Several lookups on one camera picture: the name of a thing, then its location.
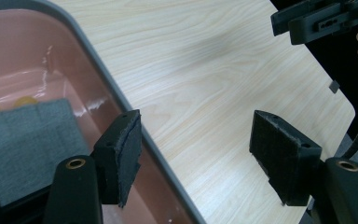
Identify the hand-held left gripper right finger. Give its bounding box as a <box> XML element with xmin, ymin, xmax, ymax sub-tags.
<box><xmin>249</xmin><ymin>109</ymin><xmax>324</xmax><ymax>207</ymax></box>

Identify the black tape strip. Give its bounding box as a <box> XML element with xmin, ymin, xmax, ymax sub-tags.
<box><xmin>328</xmin><ymin>79</ymin><xmax>341</xmax><ymax>94</ymax></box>

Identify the grey and pink fingerless glove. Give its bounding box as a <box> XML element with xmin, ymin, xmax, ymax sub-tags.
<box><xmin>0</xmin><ymin>98</ymin><xmax>90</xmax><ymax>207</ymax></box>

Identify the pink basin with grey rim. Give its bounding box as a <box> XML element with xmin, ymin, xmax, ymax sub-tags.
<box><xmin>0</xmin><ymin>0</ymin><xmax>207</xmax><ymax>224</ymax></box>

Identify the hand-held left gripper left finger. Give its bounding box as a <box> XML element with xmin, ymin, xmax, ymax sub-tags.
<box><xmin>90</xmin><ymin>109</ymin><xmax>143</xmax><ymax>209</ymax></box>

